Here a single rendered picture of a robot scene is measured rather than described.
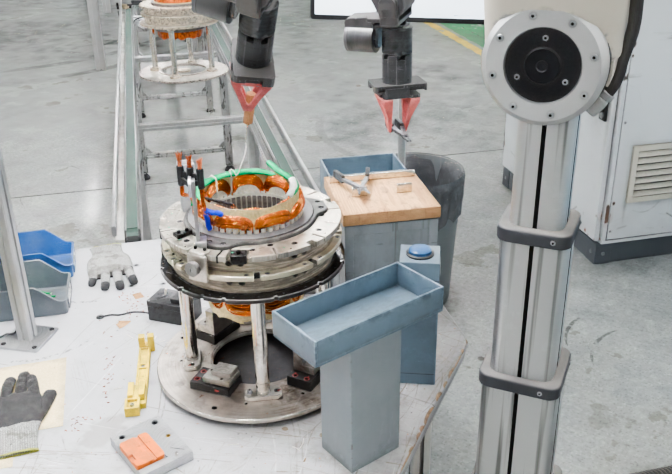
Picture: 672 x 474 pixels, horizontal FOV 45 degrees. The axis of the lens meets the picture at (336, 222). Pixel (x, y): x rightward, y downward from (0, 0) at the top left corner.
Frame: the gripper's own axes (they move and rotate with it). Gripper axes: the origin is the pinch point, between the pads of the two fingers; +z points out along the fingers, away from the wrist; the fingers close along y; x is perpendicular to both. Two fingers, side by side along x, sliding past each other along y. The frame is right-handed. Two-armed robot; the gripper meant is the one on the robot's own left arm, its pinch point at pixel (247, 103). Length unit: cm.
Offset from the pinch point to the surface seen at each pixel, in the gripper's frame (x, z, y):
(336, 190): 20.4, 25.4, -6.4
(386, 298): 22.4, 14.9, 29.0
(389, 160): 36, 32, -24
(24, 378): -37, 52, 19
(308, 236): 10.7, 13.9, 16.8
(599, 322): 153, 146, -64
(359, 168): 29, 34, -23
